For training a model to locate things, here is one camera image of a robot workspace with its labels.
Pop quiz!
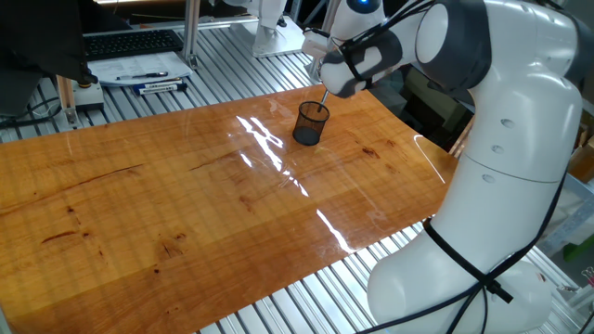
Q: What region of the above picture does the green object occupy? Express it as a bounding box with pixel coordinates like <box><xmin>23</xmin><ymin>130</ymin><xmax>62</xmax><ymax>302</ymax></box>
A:
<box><xmin>562</xmin><ymin>234</ymin><xmax>594</xmax><ymax>262</ymax></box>

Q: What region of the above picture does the wooden strip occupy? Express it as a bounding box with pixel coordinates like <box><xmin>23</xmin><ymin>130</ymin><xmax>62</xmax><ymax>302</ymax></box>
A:
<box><xmin>56</xmin><ymin>75</ymin><xmax>78</xmax><ymax>128</ymax></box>

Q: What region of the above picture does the thin black cable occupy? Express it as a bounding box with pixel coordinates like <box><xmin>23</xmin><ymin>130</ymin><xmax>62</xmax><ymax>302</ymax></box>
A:
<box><xmin>0</xmin><ymin>96</ymin><xmax>62</xmax><ymax>131</ymax></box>

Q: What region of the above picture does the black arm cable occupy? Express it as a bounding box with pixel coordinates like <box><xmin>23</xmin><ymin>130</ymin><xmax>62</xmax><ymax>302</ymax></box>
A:
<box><xmin>324</xmin><ymin>0</ymin><xmax>570</xmax><ymax>334</ymax></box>

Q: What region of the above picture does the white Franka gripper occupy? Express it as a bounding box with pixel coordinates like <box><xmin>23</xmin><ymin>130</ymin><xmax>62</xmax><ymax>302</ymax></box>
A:
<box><xmin>301</xmin><ymin>29</ymin><xmax>338</xmax><ymax>61</ymax></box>

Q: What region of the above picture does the aluminium profile rail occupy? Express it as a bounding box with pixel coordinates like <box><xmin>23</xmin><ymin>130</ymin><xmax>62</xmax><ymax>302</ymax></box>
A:
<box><xmin>83</xmin><ymin>16</ymin><xmax>261</xmax><ymax>37</ymax></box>

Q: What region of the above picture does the black mesh pen holder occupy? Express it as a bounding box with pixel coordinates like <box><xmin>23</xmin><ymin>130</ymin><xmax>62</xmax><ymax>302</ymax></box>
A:
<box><xmin>291</xmin><ymin>100</ymin><xmax>331</xmax><ymax>147</ymax></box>

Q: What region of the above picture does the wood-grain table mat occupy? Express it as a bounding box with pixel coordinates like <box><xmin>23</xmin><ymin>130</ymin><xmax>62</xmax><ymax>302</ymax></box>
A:
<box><xmin>0</xmin><ymin>83</ymin><xmax>460</xmax><ymax>334</ymax></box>

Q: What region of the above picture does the blue and white marker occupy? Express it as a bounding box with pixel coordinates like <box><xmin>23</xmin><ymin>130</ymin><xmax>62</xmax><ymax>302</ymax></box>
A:
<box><xmin>132</xmin><ymin>78</ymin><xmax>188</xmax><ymax>97</ymax></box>

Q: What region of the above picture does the aluminium profile post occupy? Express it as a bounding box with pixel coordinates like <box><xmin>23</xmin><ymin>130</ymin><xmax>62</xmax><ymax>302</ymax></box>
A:
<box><xmin>181</xmin><ymin>0</ymin><xmax>202</xmax><ymax>71</ymax></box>

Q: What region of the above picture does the white box with knob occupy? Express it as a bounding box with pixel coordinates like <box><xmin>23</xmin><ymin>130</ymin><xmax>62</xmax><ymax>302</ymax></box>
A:
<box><xmin>72</xmin><ymin>78</ymin><xmax>106</xmax><ymax>112</ymax></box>

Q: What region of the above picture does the wooden stick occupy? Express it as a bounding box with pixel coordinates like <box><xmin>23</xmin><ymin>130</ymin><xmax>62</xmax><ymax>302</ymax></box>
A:
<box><xmin>448</xmin><ymin>116</ymin><xmax>472</xmax><ymax>157</ymax></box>
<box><xmin>455</xmin><ymin>118</ymin><xmax>477</xmax><ymax>160</ymax></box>

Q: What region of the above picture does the white paper stack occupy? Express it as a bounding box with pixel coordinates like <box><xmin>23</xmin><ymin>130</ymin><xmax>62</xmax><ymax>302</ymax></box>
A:
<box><xmin>86</xmin><ymin>50</ymin><xmax>194</xmax><ymax>88</ymax></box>

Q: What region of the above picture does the black computer keyboard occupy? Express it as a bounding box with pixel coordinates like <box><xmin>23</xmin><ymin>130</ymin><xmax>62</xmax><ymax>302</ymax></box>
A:
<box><xmin>83</xmin><ymin>29</ymin><xmax>185</xmax><ymax>63</ymax></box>

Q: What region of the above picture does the black strap on arm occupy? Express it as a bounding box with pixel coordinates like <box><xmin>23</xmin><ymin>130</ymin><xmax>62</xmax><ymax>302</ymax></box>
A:
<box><xmin>421</xmin><ymin>220</ymin><xmax>515</xmax><ymax>305</ymax></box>

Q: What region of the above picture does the black pen on papers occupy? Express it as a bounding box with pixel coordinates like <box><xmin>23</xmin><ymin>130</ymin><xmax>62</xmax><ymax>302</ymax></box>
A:
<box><xmin>115</xmin><ymin>71</ymin><xmax>170</xmax><ymax>82</ymax></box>

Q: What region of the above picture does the brown cardboard box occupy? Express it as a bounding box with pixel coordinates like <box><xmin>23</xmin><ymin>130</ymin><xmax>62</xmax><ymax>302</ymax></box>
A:
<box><xmin>569</xmin><ymin>134</ymin><xmax>594</xmax><ymax>185</ymax></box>

